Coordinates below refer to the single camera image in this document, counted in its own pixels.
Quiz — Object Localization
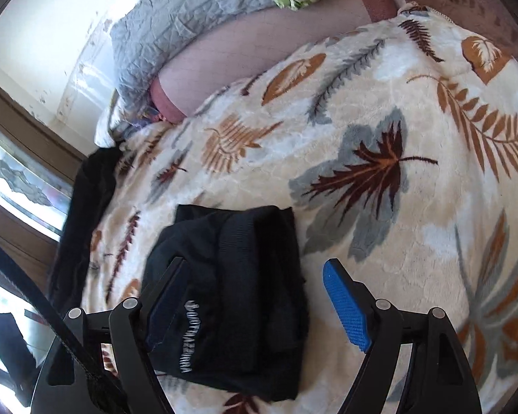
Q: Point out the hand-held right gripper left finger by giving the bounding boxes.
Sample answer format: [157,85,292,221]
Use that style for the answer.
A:
[30,256,191,414]

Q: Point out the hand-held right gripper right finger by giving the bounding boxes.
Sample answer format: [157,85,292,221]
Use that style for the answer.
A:
[323,259,484,414]

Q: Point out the black pants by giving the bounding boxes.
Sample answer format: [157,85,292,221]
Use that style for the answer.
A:
[140,204,310,402]

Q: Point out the black garment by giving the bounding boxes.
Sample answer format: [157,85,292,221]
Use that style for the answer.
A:
[49,147,122,311]

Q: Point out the purple printed cloth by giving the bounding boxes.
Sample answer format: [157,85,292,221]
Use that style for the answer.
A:
[134,102,165,128]

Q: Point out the stained glass window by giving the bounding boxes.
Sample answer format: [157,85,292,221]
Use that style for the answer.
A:
[0,114,75,244]

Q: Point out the leaf-printed fleece blanket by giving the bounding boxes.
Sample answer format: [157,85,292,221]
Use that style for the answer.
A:
[47,4,518,414]

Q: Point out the grey quilted pillow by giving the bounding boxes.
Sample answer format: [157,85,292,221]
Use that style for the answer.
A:
[94,0,286,147]

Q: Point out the black woven strap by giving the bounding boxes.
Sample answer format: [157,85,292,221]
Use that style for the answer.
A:
[0,241,126,414]

